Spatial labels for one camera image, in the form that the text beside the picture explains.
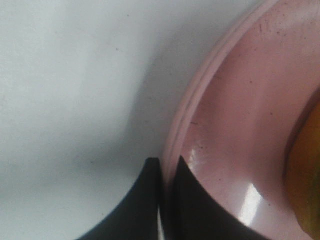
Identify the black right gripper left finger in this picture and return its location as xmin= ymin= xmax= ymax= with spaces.
xmin=80 ymin=158 xmax=161 ymax=240

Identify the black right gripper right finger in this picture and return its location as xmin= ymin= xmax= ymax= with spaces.
xmin=163 ymin=155 xmax=311 ymax=240

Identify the pink round plate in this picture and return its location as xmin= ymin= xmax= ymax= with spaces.
xmin=161 ymin=0 xmax=320 ymax=240

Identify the burger with lettuce and cheese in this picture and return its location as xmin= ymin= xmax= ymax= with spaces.
xmin=283 ymin=89 xmax=320 ymax=240

